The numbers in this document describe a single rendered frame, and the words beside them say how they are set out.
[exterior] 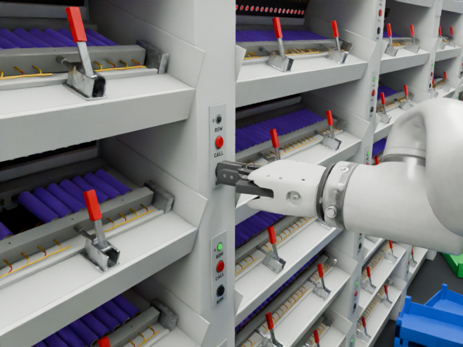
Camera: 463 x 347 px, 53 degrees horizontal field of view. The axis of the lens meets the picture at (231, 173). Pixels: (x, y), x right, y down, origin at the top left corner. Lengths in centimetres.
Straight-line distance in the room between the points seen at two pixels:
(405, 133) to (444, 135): 12
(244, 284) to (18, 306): 49
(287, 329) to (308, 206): 61
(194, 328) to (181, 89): 37
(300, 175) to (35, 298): 33
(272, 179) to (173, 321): 30
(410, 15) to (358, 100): 74
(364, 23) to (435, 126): 81
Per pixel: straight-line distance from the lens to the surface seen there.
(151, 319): 76
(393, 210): 55
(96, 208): 56
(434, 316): 219
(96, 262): 58
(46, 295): 54
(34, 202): 64
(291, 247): 106
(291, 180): 58
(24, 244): 57
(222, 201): 72
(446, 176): 40
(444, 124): 47
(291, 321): 117
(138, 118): 57
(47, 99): 50
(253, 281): 93
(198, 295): 74
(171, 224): 67
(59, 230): 59
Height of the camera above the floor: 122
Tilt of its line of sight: 17 degrees down
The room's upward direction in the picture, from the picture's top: straight up
